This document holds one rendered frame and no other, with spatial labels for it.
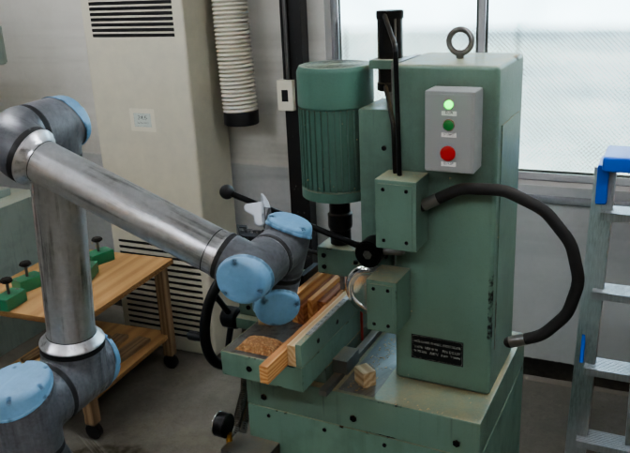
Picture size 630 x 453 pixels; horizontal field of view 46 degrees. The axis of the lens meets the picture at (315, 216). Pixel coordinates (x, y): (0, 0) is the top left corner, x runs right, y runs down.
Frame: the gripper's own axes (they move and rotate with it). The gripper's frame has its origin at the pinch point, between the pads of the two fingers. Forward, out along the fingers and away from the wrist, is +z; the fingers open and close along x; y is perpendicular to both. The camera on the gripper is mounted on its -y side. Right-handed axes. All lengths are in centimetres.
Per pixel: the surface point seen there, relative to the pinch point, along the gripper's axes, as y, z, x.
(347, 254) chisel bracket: -21.1, -6.6, 3.3
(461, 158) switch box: -29, -31, -34
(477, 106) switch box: -30, -29, -44
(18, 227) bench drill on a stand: 70, 187, 110
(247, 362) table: 2.3, -23.0, 23.4
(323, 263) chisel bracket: -17.1, -3.2, 8.0
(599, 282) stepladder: -111, 12, 17
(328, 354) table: -16.6, -22.2, 21.1
